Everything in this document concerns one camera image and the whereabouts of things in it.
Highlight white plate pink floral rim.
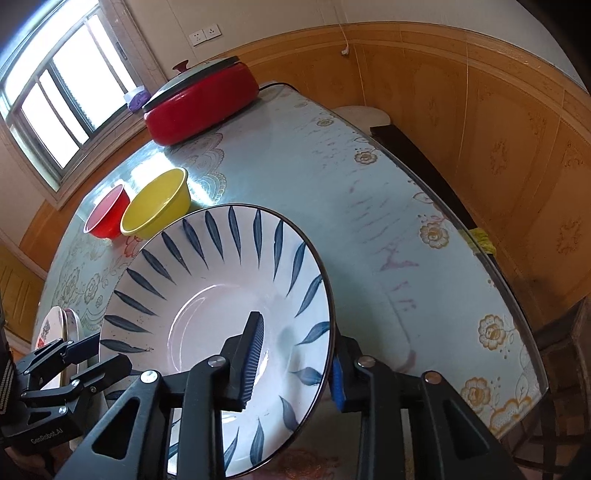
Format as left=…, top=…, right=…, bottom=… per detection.
left=62, top=308, right=86, bottom=383

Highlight white plate red characters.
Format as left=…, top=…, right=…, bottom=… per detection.
left=34, top=306, right=66, bottom=390

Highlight white bowl blue leaf pattern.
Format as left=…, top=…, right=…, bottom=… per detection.
left=99, top=204, right=335, bottom=477

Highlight red plastic bowl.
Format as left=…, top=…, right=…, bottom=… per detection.
left=83, top=184, right=130, bottom=240

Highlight yellow plastic bowl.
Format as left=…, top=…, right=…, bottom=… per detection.
left=120, top=168, right=191, bottom=240

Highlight wooden door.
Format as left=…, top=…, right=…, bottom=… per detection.
left=1, top=242, right=46, bottom=354

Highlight floral lace table cover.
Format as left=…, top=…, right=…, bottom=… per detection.
left=31, top=85, right=548, bottom=480

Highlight dark wooden chair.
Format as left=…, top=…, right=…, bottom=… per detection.
left=502, top=297, right=590, bottom=479

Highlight red electric pot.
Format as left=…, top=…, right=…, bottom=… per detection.
left=143, top=60, right=259, bottom=146

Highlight purple tissue pack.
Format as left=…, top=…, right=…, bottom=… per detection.
left=124, top=85, right=151, bottom=113

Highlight white round stool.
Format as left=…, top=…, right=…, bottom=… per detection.
left=332, top=105, right=392, bottom=136

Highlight grey pot lid red knob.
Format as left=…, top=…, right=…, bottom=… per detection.
left=142, top=56, right=239, bottom=113

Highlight window with frame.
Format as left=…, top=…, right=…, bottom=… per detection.
left=1, top=1, right=165, bottom=206

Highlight white wall cable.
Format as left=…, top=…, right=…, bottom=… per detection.
left=329, top=0, right=352, bottom=57

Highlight white wall socket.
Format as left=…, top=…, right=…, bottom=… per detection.
left=188, top=29, right=206, bottom=46
left=204, top=24, right=221, bottom=40

